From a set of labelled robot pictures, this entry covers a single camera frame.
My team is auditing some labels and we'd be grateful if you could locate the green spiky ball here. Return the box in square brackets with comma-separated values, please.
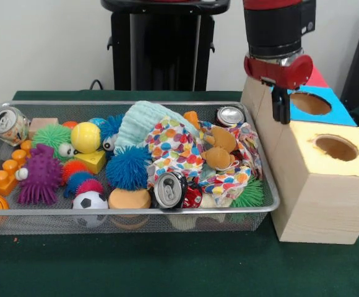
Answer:
[32, 124, 75, 163]

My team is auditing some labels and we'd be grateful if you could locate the shallow metal mesh bin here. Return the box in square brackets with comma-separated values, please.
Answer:
[0, 100, 281, 235]

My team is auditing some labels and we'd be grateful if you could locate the wooden box with three holes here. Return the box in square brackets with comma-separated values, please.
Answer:
[240, 64, 359, 245]

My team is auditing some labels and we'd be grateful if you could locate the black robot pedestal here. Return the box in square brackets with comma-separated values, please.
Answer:
[100, 0, 231, 92]

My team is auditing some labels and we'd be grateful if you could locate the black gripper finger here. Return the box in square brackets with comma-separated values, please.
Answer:
[280, 87, 292, 125]
[271, 87, 283, 122]

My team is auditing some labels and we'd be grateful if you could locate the small soccer ball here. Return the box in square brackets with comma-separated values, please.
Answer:
[72, 191, 110, 210]

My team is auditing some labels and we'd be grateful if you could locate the blue spiky ball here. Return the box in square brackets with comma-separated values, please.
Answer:
[105, 145, 154, 191]

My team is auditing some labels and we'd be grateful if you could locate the colourful dotted cloth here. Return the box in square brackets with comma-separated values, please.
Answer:
[147, 116, 264, 205]

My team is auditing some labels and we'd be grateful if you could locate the orange foam cylinder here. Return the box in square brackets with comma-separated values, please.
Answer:
[108, 187, 152, 210]

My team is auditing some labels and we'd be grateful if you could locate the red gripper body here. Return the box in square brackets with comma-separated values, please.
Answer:
[243, 54, 314, 91]

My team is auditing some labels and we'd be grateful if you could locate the yellow tennis ball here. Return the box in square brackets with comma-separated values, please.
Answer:
[70, 121, 102, 154]

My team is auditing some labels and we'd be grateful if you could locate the silver drink can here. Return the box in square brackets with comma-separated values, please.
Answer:
[153, 171, 189, 210]

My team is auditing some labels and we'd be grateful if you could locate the purple spiky toy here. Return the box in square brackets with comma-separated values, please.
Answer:
[17, 144, 63, 205]

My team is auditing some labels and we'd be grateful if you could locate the mint green knitted cloth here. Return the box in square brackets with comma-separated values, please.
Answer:
[114, 100, 201, 148]

